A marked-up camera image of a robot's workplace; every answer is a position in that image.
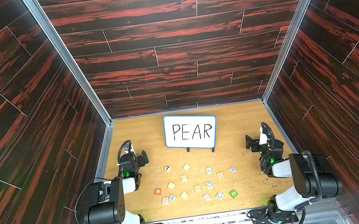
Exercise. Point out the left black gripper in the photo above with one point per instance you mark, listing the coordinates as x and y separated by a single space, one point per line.
139 158

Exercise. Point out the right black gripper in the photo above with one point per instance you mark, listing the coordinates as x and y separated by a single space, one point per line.
255 143

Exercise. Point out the wooden block blue R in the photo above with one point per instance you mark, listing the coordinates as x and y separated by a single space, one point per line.
233 169

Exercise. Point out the wooden block orange E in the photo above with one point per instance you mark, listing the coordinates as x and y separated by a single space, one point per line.
220 175

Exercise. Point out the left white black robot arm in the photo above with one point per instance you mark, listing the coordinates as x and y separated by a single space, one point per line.
103 202

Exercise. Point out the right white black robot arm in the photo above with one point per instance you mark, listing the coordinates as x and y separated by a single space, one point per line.
313 179

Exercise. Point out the red block letter B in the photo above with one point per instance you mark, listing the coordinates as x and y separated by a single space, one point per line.
158 191

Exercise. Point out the white board reading PEAR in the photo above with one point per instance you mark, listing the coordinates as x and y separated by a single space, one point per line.
190 131

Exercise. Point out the wooden block black 7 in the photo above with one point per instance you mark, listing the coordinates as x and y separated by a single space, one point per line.
167 168

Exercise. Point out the wooden block green division sign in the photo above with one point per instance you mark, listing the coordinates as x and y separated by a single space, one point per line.
186 167

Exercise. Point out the wooden block orange Q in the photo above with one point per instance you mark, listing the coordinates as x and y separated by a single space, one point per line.
184 178

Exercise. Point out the wooden block pink N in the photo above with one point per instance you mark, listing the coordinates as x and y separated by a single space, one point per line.
165 200

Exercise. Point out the wooden block blue X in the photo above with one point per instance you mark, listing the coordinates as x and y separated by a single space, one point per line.
172 198

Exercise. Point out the wooden block blue F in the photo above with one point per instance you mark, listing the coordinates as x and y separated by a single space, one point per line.
208 170

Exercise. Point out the green block number 2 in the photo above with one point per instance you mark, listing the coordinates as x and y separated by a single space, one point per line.
233 193

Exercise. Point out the wooden block blue O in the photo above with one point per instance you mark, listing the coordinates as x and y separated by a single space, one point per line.
209 185

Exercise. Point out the wooden block blue C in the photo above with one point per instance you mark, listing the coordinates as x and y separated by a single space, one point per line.
220 195

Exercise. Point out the wooden block pink H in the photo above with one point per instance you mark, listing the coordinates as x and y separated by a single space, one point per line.
206 197

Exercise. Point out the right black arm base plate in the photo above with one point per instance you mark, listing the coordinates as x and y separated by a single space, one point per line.
271 216

